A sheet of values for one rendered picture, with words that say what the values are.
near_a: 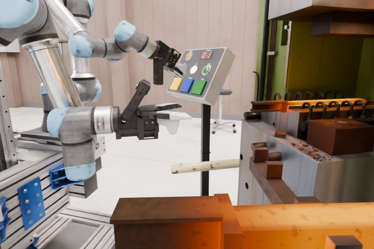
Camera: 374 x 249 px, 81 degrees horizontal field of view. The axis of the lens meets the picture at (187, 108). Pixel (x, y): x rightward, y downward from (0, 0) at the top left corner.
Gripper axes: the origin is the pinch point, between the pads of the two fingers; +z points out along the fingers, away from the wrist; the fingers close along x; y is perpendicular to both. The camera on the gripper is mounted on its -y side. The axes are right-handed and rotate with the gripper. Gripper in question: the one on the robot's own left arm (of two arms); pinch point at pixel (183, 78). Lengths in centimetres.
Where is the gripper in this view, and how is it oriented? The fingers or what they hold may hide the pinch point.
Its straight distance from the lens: 102.0
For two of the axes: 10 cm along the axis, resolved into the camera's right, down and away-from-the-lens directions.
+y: 4.0, -9.1, 1.1
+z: 6.9, 3.8, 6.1
